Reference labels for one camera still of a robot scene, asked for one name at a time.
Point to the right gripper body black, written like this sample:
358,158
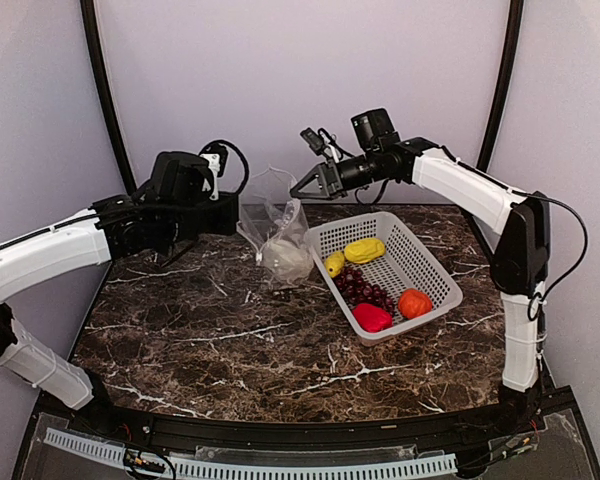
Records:
339,182

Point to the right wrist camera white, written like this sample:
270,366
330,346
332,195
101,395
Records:
319,145

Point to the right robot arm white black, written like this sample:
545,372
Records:
521,220

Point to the left black frame post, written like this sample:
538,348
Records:
105,97

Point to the right black frame post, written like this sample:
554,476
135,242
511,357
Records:
501,89

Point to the clear zip top bag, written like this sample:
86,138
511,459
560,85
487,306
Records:
267,211

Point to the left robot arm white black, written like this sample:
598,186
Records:
110,229

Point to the white plastic mesh basket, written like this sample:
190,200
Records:
406,264

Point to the dark red toy grapes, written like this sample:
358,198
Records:
356,289

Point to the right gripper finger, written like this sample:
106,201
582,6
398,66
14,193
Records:
297,193
314,180

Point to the white slotted cable duct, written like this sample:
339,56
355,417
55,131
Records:
226,463

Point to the orange toy pumpkin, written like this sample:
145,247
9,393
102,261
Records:
414,303

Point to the yellow toy corn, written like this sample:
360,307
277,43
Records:
335,263

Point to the red toy bell pepper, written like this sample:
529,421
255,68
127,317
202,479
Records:
371,318

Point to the small circuit board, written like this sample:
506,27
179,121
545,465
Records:
136,463

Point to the white toy cauliflower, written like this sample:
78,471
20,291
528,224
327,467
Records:
286,259

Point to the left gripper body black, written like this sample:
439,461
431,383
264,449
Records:
191,222

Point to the black front rail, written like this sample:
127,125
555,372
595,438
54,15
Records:
454,431

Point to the black frame post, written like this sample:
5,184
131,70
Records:
105,97
501,89

